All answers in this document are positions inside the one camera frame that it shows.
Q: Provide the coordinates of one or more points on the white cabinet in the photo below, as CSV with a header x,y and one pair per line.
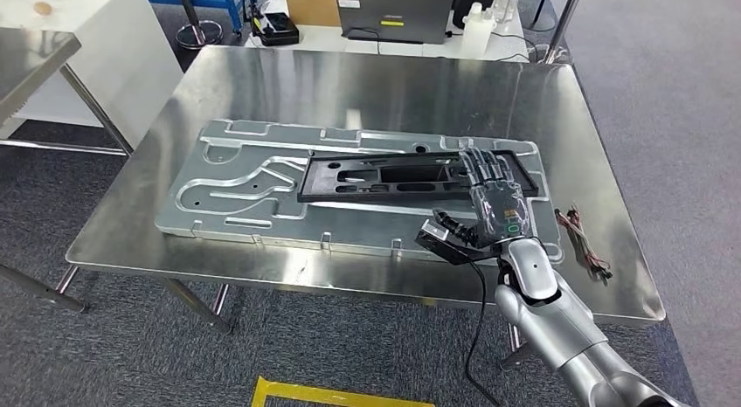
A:
x,y
127,57

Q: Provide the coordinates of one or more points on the dark base stanchion post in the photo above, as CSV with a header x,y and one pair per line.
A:
x,y
198,34

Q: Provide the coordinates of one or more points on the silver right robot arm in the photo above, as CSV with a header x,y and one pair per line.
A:
x,y
556,323

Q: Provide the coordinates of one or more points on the black router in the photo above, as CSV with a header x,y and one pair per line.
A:
x,y
278,29

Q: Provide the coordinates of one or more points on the chrome pole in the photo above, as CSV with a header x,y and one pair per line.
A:
x,y
561,22

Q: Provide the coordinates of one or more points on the stainless steel table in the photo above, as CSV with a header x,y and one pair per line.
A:
x,y
29,63

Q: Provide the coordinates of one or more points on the grey laptop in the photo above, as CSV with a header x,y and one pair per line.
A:
x,y
393,14

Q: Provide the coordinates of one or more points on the stainless steel workbench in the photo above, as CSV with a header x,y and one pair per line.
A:
x,y
376,92

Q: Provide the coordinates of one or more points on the black licence plate frame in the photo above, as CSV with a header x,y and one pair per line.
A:
x,y
370,179

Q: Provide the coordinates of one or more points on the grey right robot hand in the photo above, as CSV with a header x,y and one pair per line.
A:
x,y
498,205

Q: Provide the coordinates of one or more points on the white plastic bottle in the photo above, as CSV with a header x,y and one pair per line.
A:
x,y
477,34

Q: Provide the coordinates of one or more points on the white desk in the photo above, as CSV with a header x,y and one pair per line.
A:
x,y
324,43

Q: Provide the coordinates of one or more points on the yellow floor tape square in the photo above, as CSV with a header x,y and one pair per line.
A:
x,y
312,395

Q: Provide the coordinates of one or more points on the cardboard box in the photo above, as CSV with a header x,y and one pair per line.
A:
x,y
312,5

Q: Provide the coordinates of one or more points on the small tan disc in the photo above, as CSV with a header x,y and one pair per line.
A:
x,y
42,8

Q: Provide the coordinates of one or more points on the stamped sheet metal panel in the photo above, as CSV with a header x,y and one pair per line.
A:
x,y
231,190

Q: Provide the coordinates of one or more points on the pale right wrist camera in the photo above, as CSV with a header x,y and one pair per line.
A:
x,y
433,231

